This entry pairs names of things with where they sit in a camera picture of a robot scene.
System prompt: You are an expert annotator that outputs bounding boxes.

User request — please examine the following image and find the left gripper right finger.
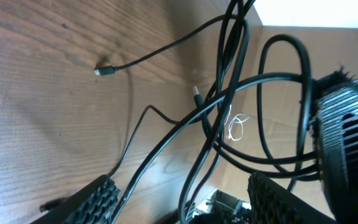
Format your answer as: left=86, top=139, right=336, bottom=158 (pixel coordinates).
left=247, top=172, right=336, bottom=224

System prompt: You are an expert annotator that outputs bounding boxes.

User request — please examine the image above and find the white cable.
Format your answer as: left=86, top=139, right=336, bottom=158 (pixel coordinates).
left=223, top=104, right=250, bottom=142

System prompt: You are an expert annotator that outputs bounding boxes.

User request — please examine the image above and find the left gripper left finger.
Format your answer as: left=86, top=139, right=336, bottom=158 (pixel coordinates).
left=32, top=174, right=120, bottom=224

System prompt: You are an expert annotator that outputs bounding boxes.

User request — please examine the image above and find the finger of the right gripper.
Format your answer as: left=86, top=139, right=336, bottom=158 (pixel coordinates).
left=311, top=68, right=358, bottom=223

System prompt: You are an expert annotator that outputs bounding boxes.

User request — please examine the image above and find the black cable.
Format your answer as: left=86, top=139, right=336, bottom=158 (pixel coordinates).
left=93, top=14, right=251, bottom=224
left=109, top=0, right=321, bottom=224

